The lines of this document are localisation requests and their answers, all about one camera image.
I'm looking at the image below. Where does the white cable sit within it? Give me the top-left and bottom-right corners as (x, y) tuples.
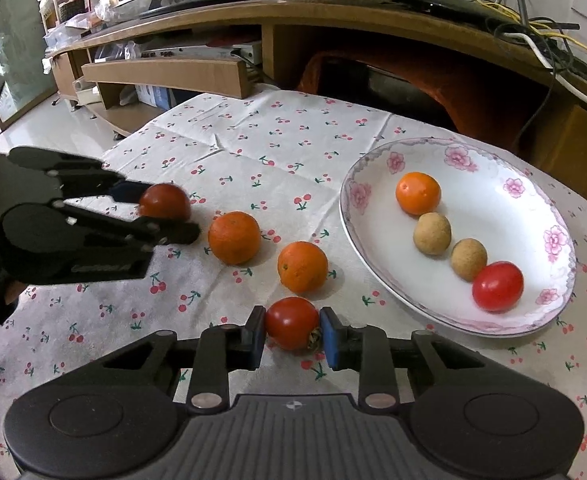
(493, 30), (587, 111)

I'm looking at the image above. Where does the blue box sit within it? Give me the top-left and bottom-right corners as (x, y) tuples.
(136, 82), (185, 111)

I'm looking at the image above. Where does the yellow cable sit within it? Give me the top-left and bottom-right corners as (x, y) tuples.
(433, 0), (587, 77)

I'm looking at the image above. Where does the wooden television stand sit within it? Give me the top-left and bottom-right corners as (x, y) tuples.
(44, 0), (587, 221)

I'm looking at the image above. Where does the brown longan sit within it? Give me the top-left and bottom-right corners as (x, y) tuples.
(450, 238), (488, 282)
(413, 212), (452, 256)

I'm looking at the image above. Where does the white set-top box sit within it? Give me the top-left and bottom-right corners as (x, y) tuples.
(138, 41), (264, 69)

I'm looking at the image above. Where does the black flat device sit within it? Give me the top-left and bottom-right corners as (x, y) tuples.
(392, 0), (580, 32)

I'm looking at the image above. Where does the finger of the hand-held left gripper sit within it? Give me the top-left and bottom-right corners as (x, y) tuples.
(42, 201), (202, 284)
(8, 146), (147, 206)

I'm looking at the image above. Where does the clear plastic bag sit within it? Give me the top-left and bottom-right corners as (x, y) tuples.
(94, 0), (139, 23)

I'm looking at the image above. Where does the orange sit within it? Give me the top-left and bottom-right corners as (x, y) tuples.
(395, 171), (442, 217)
(208, 211), (262, 266)
(278, 241), (329, 295)

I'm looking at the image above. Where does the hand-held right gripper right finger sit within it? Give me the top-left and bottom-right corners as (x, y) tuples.
(319, 306), (505, 411)

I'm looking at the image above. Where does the cherry print tablecloth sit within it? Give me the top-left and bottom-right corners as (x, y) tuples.
(0, 91), (587, 480)

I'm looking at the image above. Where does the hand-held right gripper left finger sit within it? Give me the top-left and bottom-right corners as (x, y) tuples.
(88, 306), (267, 414)

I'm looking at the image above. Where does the red tomato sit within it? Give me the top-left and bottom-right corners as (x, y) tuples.
(138, 183), (193, 223)
(472, 261), (525, 313)
(265, 296), (323, 352)

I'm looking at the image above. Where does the white floral plate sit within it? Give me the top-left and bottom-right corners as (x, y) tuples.
(339, 137), (578, 337)

